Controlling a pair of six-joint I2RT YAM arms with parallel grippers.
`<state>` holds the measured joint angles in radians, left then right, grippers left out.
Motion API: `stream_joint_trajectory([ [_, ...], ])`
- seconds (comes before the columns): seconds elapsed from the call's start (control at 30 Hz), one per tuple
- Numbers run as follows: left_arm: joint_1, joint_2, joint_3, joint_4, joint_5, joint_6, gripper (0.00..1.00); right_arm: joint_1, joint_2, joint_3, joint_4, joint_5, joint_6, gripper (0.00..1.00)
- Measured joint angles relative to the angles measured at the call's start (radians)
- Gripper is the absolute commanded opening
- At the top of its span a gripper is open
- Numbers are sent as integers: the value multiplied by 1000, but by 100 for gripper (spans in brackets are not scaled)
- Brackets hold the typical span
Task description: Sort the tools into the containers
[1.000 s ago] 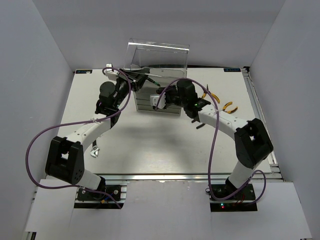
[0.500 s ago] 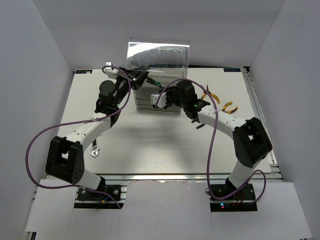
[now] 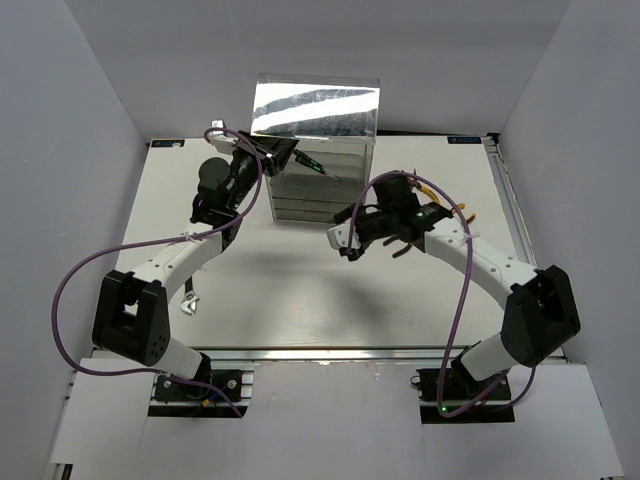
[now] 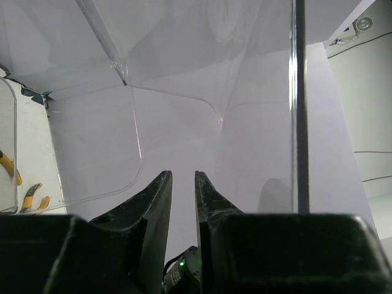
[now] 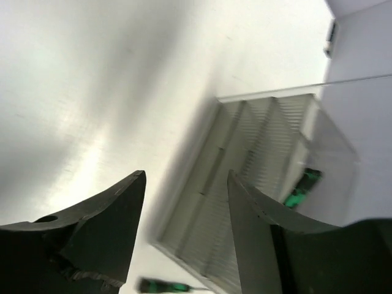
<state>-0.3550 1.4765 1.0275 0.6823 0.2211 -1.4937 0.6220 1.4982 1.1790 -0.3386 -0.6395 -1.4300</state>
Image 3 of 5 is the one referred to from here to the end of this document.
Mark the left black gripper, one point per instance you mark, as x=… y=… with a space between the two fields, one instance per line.
x=280 y=150

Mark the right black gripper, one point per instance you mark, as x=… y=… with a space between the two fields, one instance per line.
x=353 y=211

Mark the green black screwdriver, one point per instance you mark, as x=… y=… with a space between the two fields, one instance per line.
x=306 y=161

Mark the clear plastic drawer cabinet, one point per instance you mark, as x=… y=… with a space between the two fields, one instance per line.
x=300 y=194

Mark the clear hinged cabinet lid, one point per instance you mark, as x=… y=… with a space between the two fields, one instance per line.
x=316 y=107

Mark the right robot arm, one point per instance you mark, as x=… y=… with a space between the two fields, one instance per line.
x=444 y=236

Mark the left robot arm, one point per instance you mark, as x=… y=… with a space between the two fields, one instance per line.
x=132 y=317

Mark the left blue label sticker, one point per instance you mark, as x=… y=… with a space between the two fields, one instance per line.
x=167 y=143

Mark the blue label sticker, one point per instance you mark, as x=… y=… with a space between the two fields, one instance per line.
x=464 y=140
x=167 y=143

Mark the right blue label sticker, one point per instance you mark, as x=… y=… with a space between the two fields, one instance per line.
x=464 y=140

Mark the silver adjustable wrench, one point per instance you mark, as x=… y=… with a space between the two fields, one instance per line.
x=190 y=299

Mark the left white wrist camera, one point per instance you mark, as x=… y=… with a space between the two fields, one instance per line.
x=220 y=140

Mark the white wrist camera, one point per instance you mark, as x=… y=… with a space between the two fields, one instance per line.
x=220 y=140
x=342 y=236

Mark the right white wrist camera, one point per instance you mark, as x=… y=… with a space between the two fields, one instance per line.
x=342 y=236

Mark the right aluminium rail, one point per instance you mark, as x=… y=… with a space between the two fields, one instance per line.
x=510 y=200

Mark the aluminium rail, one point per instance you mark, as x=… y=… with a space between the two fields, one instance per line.
x=325 y=354
x=510 y=200

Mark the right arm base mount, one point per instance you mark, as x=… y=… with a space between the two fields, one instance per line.
x=491 y=409

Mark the front aluminium rail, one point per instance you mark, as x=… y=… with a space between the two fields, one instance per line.
x=325 y=354

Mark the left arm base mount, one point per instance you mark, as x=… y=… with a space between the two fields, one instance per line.
x=172 y=399

